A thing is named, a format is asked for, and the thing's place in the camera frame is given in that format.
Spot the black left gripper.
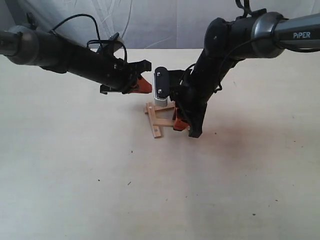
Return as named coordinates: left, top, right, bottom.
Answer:
left=99, top=60, right=153, bottom=95

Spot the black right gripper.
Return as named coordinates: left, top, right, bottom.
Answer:
left=168, top=70, right=207, bottom=138

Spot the wooden stick with end hole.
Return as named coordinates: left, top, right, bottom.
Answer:
left=144, top=102, right=175, bottom=114

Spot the wooden stick with two holes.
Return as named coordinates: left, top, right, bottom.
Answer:
left=144, top=102, right=164, bottom=139

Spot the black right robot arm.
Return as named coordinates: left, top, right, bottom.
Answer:
left=170, top=12, right=320, bottom=138

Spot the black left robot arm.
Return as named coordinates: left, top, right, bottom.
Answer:
left=0, top=25, right=152, bottom=95

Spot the white backdrop curtain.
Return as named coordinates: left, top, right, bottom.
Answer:
left=0, top=0, right=320, bottom=51

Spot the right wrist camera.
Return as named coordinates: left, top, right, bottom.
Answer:
left=153, top=66, right=170, bottom=107

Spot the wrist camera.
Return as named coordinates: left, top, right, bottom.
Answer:
left=109, top=32, right=124, bottom=52
left=153, top=66, right=170, bottom=107

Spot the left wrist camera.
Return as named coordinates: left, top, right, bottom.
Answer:
left=109, top=32, right=124, bottom=52

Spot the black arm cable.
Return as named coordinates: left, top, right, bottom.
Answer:
left=48, top=13, right=128, bottom=63

